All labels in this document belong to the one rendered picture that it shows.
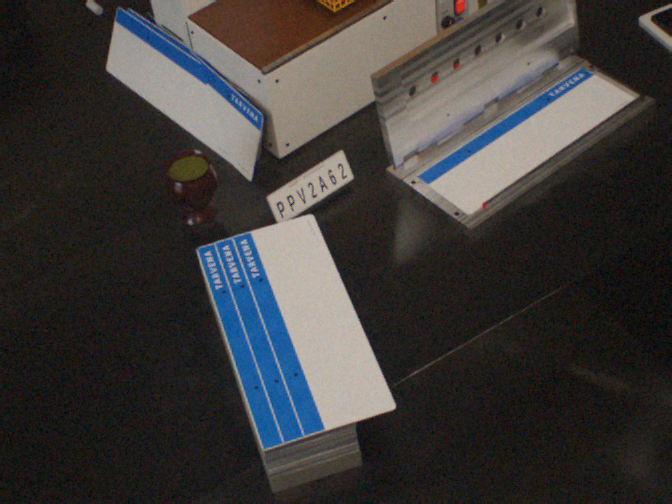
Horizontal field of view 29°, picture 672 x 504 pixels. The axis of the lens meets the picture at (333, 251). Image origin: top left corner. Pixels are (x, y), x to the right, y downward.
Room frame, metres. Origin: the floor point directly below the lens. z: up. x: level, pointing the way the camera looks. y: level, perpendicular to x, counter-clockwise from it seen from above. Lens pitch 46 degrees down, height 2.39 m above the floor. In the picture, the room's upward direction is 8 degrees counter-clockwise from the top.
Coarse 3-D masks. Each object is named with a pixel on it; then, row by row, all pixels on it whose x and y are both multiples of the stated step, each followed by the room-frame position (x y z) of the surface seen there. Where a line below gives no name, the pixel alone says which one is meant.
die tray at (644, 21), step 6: (666, 6) 1.95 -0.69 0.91; (654, 12) 1.93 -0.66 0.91; (642, 18) 1.92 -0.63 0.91; (648, 18) 1.92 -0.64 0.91; (642, 24) 1.91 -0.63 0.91; (648, 24) 1.90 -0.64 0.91; (654, 24) 1.90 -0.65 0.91; (648, 30) 1.89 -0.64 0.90; (654, 30) 1.88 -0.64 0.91; (660, 30) 1.88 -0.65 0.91; (654, 36) 1.87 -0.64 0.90; (660, 36) 1.86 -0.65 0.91; (666, 36) 1.86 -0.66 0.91; (660, 42) 1.85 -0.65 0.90; (666, 42) 1.84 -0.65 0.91
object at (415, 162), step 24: (552, 72) 1.79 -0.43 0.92; (504, 96) 1.73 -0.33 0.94; (528, 96) 1.73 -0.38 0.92; (480, 120) 1.69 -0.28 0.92; (624, 120) 1.63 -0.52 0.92; (432, 144) 1.63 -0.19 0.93; (456, 144) 1.64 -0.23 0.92; (600, 144) 1.59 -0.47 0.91; (408, 168) 1.60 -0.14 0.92; (552, 168) 1.54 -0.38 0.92; (408, 192) 1.56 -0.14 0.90; (432, 192) 1.53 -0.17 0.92; (528, 192) 1.50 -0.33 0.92; (456, 216) 1.47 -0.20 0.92; (480, 216) 1.46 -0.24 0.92; (504, 216) 1.47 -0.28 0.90
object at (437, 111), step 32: (512, 0) 1.77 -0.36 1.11; (544, 0) 1.81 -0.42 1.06; (448, 32) 1.70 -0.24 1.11; (480, 32) 1.73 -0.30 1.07; (512, 32) 1.77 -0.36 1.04; (544, 32) 1.80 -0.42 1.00; (576, 32) 1.82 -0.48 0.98; (416, 64) 1.66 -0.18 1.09; (448, 64) 1.69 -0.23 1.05; (480, 64) 1.72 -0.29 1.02; (512, 64) 1.74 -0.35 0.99; (544, 64) 1.78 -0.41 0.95; (384, 96) 1.60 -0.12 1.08; (416, 96) 1.64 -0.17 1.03; (448, 96) 1.67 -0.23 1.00; (480, 96) 1.69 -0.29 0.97; (384, 128) 1.60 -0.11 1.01; (416, 128) 1.62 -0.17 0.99; (448, 128) 1.65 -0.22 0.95
